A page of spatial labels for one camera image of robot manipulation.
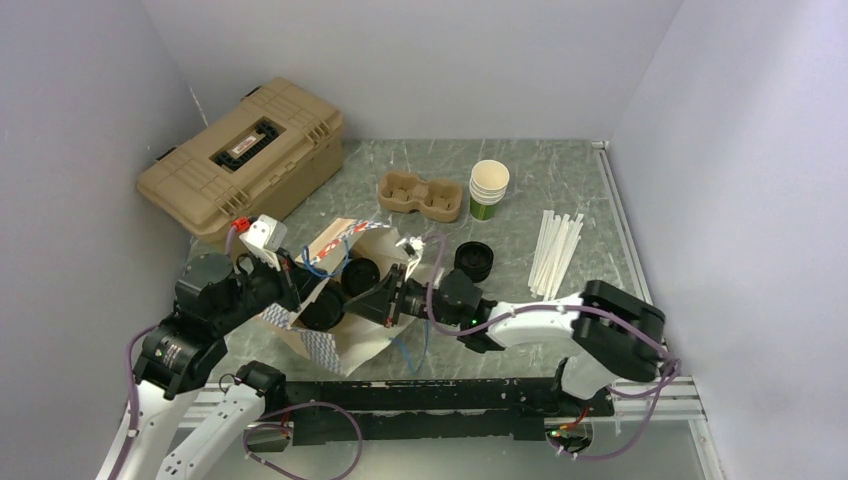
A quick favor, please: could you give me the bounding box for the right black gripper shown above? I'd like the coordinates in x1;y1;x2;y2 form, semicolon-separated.
344;264;462;329

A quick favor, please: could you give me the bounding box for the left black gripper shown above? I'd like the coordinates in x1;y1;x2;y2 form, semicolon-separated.
213;243;328;333

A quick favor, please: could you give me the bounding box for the blue checkered paper bag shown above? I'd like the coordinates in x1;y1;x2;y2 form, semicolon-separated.
259;218;434;376

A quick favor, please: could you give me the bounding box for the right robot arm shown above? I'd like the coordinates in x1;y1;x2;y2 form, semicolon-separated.
343;265;672;415

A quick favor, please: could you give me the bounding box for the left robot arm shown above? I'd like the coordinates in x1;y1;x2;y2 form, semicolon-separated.
97;248;317;479

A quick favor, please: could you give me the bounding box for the stack of black lids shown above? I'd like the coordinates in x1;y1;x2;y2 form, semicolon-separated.
453;241;494;283

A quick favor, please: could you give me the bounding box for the brown cardboard cup carrier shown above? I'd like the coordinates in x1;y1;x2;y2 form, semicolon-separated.
377;171;464;223

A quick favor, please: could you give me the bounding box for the tan plastic toolbox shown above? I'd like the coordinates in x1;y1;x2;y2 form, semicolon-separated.
137;78;344;243

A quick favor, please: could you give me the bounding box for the stack of paper cups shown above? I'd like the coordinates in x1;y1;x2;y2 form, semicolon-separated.
469;159;511;221

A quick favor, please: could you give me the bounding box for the bundle of white straws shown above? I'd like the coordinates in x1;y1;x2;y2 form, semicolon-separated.
527;210;584;301

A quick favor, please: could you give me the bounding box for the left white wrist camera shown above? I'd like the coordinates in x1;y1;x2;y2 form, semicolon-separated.
225;214;288;271

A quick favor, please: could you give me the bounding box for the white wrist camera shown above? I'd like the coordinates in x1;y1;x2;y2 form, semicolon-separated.
225;214;288;271
395;236;426;280

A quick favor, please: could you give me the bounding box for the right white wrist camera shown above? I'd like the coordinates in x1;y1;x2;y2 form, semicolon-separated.
395;236;426;280

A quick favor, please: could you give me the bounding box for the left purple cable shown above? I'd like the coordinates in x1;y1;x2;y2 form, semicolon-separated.
105;225;366;480

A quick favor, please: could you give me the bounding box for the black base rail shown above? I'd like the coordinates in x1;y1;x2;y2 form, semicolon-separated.
232;361;610;446

